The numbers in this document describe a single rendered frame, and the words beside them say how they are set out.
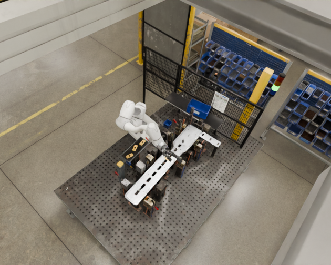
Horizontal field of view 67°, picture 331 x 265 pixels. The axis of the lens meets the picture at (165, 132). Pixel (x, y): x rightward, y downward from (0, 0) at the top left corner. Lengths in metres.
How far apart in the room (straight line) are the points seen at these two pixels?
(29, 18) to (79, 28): 0.14
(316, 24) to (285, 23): 0.06
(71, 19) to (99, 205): 2.71
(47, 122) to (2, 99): 1.11
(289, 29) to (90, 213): 2.92
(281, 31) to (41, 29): 0.55
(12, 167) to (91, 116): 1.54
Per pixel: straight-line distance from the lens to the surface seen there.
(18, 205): 4.34
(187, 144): 3.32
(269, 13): 0.64
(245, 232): 4.11
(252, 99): 3.29
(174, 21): 4.85
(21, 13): 0.67
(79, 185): 3.39
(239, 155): 3.80
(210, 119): 3.63
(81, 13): 0.75
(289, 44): 0.61
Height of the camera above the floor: 3.69
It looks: 52 degrees down
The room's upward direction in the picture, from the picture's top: 8 degrees clockwise
